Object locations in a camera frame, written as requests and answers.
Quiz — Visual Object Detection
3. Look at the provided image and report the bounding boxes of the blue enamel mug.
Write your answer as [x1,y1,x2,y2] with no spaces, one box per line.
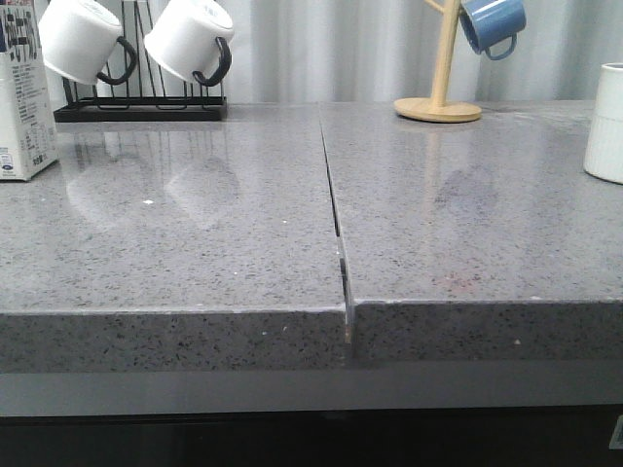
[458,0,527,61]

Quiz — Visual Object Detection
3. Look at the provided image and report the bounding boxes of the white HOME ribbed cup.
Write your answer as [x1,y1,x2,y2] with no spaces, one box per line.
[583,62,622,184]

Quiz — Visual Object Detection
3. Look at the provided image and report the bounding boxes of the wooden mug tree stand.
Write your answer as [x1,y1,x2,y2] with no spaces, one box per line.
[393,0,482,124]

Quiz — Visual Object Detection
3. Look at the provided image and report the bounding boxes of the white mug black handle left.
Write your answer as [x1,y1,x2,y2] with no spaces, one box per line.
[38,0,137,86]

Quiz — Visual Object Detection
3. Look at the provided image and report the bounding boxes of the white mug black handle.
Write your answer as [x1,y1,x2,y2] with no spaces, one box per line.
[38,0,137,86]
[144,0,235,88]

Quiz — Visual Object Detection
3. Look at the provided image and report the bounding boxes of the black wire mug rack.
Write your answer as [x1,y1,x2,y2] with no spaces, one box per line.
[54,1,228,123]

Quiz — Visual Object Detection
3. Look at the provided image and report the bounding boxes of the white blue milk carton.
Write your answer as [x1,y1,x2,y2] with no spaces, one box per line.
[1,1,58,181]

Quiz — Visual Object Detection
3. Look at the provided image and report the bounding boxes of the white mug black handle right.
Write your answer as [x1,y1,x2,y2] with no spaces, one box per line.
[144,0,235,88]

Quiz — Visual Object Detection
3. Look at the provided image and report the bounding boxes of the dark cabinet drawer front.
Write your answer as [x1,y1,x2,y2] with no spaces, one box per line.
[1,405,622,466]

